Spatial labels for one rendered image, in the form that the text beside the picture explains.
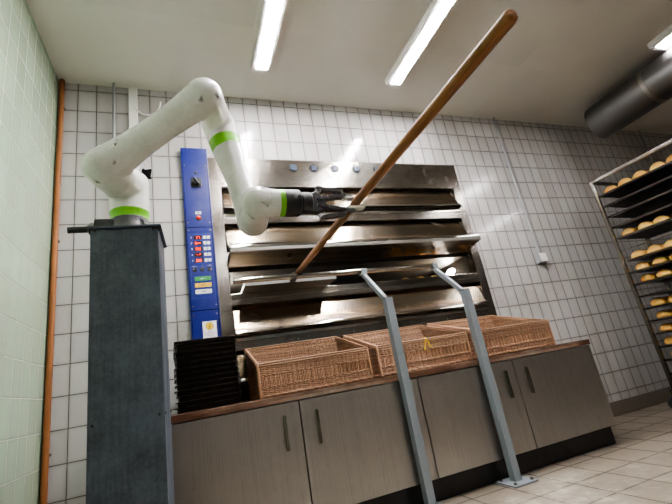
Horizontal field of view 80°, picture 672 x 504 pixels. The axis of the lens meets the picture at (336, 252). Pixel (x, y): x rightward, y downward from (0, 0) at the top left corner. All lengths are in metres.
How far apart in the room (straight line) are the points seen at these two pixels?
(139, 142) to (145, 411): 0.83
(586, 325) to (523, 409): 1.49
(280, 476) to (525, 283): 2.36
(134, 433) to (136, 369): 0.18
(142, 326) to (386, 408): 1.16
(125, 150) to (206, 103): 0.30
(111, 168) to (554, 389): 2.37
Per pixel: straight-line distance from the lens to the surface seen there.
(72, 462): 2.42
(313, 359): 1.95
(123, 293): 1.42
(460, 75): 0.98
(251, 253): 2.41
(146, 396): 1.36
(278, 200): 1.32
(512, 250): 3.49
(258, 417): 1.84
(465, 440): 2.23
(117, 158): 1.47
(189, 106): 1.49
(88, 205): 2.67
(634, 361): 4.10
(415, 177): 3.23
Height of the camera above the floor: 0.61
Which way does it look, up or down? 17 degrees up
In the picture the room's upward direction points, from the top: 10 degrees counter-clockwise
